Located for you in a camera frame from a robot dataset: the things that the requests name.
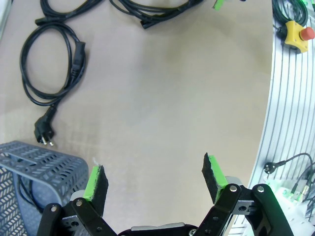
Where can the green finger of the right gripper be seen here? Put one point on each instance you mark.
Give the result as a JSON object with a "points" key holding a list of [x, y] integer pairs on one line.
{"points": [[219, 4]]}

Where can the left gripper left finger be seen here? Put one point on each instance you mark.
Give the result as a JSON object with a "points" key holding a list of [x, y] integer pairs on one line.
{"points": [[99, 191]]}

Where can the aluminium slotted table frame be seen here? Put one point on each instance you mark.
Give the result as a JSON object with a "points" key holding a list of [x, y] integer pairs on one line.
{"points": [[283, 98]]}

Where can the white power strip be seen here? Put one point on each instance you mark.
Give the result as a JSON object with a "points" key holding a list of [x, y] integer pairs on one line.
{"points": [[285, 196]]}

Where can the grey perforated plastic basket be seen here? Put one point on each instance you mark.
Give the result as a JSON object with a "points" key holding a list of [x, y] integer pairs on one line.
{"points": [[37, 157]]}

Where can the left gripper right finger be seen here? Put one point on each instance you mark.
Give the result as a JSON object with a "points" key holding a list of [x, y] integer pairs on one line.
{"points": [[211, 177]]}

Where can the yellow emergency stop button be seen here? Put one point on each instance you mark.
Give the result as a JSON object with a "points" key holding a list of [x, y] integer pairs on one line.
{"points": [[295, 34]]}

